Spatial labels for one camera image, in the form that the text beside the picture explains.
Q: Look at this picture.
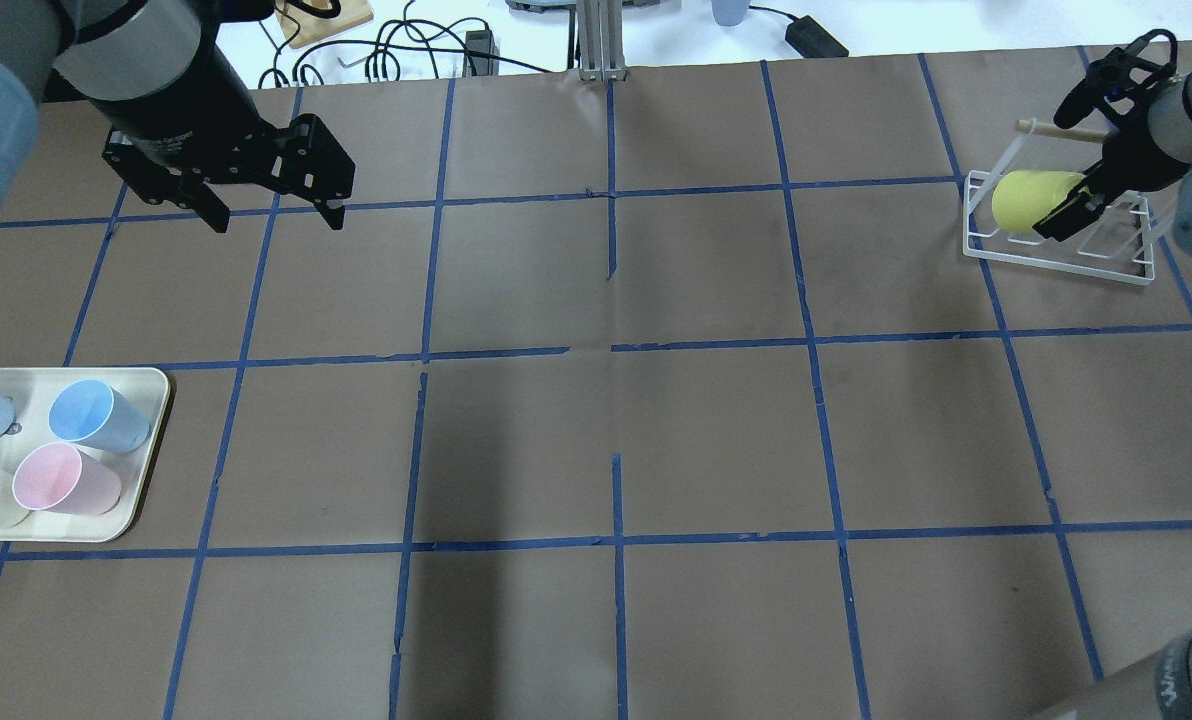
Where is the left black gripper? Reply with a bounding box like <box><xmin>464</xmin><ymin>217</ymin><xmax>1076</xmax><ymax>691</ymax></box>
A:
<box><xmin>88</xmin><ymin>44</ymin><xmax>356</xmax><ymax>234</ymax></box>

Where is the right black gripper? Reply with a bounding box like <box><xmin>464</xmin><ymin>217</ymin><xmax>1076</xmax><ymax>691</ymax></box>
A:
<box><xmin>1032</xmin><ymin>95</ymin><xmax>1192</xmax><ymax>242</ymax></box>

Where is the yellow-green ikea cup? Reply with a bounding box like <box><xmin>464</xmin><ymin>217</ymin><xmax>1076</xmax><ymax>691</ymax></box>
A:
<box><xmin>992</xmin><ymin>169</ymin><xmax>1084</xmax><ymax>234</ymax></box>

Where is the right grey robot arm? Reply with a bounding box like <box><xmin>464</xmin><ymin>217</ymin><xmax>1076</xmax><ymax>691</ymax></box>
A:
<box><xmin>1033</xmin><ymin>35</ymin><xmax>1192</xmax><ymax>719</ymax></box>

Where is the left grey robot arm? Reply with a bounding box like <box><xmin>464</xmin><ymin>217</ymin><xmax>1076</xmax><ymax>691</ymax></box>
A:
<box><xmin>0</xmin><ymin>1</ymin><xmax>356</xmax><ymax>232</ymax></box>

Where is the blue cup near gripper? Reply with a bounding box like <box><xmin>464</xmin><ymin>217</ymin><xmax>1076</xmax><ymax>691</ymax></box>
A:
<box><xmin>46</xmin><ymin>379</ymin><xmax>151</xmax><ymax>454</ymax></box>

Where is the pink plastic cup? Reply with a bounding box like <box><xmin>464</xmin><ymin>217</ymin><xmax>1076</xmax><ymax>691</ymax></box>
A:
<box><xmin>11</xmin><ymin>443</ymin><xmax>122</xmax><ymax>516</ymax></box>

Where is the pale blue cup on desk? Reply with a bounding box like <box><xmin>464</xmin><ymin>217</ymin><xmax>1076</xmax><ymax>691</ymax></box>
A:
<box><xmin>710</xmin><ymin>0</ymin><xmax>751</xmax><ymax>27</ymax></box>

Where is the wooden rack dowel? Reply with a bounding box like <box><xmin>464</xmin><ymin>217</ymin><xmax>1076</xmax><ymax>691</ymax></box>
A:
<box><xmin>1016</xmin><ymin>118</ymin><xmax>1109</xmax><ymax>145</ymax></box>

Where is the wooden stand base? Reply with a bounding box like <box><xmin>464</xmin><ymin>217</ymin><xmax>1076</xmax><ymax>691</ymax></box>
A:
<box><xmin>273</xmin><ymin>1</ymin><xmax>375</xmax><ymax>49</ymax></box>

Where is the black power adapter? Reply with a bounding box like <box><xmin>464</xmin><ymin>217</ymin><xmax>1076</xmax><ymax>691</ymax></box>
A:
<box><xmin>784</xmin><ymin>15</ymin><xmax>849</xmax><ymax>58</ymax></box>

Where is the white wire cup rack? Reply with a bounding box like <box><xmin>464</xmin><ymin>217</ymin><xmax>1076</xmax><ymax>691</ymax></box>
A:
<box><xmin>961</xmin><ymin>131</ymin><xmax>1157</xmax><ymax>286</ymax></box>

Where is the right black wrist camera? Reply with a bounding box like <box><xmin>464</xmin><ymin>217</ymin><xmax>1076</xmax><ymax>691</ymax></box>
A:
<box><xmin>1053</xmin><ymin>27</ymin><xmax>1178</xmax><ymax>129</ymax></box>

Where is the black cable bundle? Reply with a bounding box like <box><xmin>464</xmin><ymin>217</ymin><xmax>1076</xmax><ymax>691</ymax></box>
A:
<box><xmin>256</xmin><ymin>0</ymin><xmax>502</xmax><ymax>91</ymax></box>

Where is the aluminium frame post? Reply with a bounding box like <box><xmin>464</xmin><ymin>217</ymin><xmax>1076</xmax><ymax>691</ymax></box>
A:
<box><xmin>576</xmin><ymin>0</ymin><xmax>627</xmax><ymax>82</ymax></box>

